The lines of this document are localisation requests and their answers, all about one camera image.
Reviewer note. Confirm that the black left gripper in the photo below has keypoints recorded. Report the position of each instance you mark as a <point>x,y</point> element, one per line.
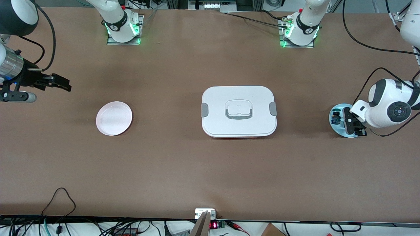
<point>336,117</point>

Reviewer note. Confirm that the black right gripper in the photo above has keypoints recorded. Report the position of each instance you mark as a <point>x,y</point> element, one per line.
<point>31,78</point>

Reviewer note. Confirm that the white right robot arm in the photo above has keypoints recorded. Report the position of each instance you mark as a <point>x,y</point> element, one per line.
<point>116,19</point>

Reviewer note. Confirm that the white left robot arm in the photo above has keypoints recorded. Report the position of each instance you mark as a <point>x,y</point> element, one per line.
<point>380,108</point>

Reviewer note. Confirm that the white lunch box grey clips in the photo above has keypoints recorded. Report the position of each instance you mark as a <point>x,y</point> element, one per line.
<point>239,126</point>

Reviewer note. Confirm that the brown cardboard box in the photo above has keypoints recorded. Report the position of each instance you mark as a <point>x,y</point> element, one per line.
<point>271,231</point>

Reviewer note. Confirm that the light blue round plate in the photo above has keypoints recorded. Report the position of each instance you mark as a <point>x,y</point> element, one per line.
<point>338,131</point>

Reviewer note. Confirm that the pink round plate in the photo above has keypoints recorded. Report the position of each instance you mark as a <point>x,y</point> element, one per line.
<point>114,118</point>

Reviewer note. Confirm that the red clip leads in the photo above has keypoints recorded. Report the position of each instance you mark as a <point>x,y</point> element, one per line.
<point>236,225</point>

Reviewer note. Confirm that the small green circuit board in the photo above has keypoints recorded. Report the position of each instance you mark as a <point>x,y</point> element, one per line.
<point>221,225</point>

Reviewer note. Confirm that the red digit display module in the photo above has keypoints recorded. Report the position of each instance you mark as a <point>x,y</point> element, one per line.
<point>213,225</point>

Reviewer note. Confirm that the grey device with lit ports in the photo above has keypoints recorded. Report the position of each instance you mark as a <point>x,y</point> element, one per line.
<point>213,6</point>

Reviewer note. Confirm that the white socket block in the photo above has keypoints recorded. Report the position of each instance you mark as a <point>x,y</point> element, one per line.
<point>200,212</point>

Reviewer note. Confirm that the grey metal bar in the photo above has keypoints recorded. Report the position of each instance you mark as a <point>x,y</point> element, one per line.
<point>200,227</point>

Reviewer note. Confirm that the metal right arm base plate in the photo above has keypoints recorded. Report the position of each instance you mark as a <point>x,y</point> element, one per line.
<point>140,19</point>

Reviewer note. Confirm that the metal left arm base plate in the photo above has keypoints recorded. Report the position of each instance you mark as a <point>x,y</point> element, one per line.
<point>281,32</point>

